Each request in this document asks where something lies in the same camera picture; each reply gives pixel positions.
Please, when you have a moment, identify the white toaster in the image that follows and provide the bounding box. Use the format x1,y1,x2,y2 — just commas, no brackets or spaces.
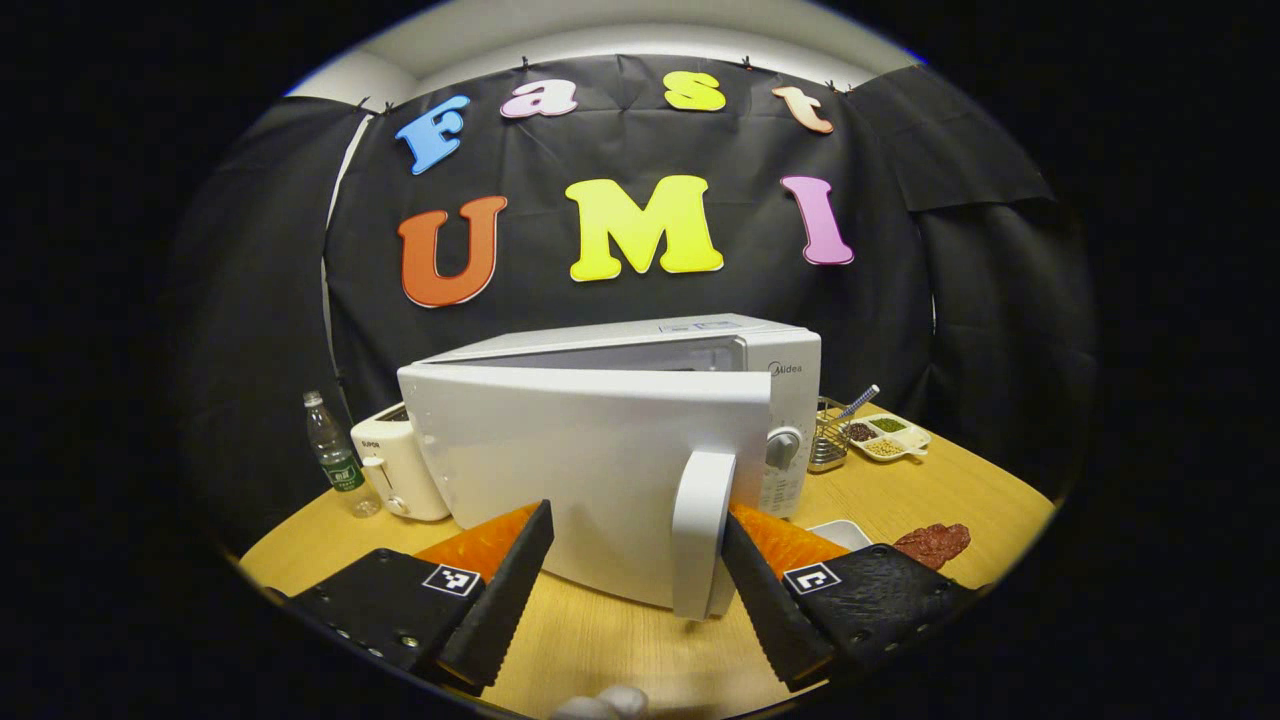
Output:
350,402,453,523

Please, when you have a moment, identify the clear plastic water bottle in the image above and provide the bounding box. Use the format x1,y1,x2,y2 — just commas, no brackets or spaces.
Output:
303,390,383,519

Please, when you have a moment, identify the white rectangular tray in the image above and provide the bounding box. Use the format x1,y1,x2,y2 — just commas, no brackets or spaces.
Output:
805,519,874,553

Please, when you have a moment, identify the white microwave oven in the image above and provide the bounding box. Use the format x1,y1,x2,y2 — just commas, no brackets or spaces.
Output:
397,313,823,621

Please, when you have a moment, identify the metal wire basket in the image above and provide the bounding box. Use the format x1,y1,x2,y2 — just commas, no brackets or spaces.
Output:
808,397,856,474

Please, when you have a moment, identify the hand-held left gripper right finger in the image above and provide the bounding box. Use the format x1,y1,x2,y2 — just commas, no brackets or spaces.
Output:
720,500,986,693

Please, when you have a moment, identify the white divided dish of beans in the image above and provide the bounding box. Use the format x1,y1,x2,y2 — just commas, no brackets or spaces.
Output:
845,413,933,464

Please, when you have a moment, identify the brown meat piece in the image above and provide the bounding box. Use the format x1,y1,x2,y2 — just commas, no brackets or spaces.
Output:
892,523,972,571

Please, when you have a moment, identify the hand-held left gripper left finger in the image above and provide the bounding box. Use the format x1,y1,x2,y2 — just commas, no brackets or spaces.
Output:
285,498,556,698

